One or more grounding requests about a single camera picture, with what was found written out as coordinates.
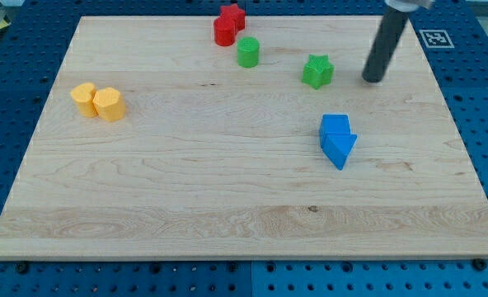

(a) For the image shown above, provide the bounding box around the yellow hexagon block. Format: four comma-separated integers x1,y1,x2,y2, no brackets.
93,87,126,122

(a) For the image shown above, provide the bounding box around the yellow heart block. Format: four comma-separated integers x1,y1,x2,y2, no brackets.
70,82,98,118

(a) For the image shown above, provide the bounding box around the blue triangle block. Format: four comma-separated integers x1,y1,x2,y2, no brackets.
321,134,358,170

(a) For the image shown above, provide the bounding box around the red star block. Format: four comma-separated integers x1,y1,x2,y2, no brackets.
220,3,246,31

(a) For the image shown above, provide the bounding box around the wooden board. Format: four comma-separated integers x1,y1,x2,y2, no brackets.
0,16,488,262

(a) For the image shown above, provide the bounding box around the green cylinder block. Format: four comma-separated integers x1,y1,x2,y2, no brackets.
237,36,260,68

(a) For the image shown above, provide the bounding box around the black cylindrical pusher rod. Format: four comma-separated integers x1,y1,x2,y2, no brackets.
362,7,409,83

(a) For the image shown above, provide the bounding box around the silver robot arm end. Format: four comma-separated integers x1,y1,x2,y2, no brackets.
384,0,435,12

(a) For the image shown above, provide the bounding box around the white fiducial marker tag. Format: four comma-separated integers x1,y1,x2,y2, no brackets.
420,29,454,49

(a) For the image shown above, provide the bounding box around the red cylinder block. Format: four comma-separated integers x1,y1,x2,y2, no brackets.
213,16,237,46

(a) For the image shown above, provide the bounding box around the blue cube block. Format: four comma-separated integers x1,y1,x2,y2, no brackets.
319,114,351,147

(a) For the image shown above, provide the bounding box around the green star block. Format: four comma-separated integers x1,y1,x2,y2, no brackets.
302,54,335,89

